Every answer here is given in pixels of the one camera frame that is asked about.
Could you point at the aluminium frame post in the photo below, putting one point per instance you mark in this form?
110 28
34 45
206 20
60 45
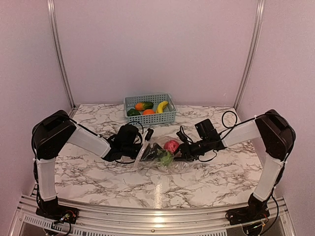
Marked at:
57 44
252 50

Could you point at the red fake apple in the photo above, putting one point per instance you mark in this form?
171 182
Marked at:
171 146

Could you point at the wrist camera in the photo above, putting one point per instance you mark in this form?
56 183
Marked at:
183 136
148 134

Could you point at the clear zip top bag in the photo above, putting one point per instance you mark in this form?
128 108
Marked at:
176 167

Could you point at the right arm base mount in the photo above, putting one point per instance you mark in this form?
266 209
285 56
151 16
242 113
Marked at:
255 210

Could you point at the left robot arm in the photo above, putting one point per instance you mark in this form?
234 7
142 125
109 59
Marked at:
49 137

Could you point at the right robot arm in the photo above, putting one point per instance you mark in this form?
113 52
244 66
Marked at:
276 133

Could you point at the left aluminium frame post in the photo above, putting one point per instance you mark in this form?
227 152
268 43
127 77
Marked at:
57 44

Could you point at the orange fake orange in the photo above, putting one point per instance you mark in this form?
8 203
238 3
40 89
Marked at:
148 112

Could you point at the right aluminium frame post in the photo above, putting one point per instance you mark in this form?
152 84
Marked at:
252 50

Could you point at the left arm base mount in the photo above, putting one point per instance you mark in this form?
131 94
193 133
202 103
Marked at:
53 210

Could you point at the yellow fake banana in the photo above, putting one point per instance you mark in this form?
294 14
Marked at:
161 106

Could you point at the front aluminium rail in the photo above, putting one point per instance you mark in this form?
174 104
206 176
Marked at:
98 220

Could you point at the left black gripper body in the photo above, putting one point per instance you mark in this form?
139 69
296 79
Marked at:
129 150

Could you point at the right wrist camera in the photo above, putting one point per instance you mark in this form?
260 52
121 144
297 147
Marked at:
183 136

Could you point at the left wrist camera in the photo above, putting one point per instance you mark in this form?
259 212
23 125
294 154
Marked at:
148 134

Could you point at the green fake cabbage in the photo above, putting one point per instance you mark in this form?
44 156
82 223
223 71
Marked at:
133 112

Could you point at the light blue plastic basket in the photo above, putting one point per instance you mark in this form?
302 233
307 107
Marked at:
167 116

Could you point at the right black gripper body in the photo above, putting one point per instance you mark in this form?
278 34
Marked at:
193 153

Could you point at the green orange fake mango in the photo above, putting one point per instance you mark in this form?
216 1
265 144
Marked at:
141 106

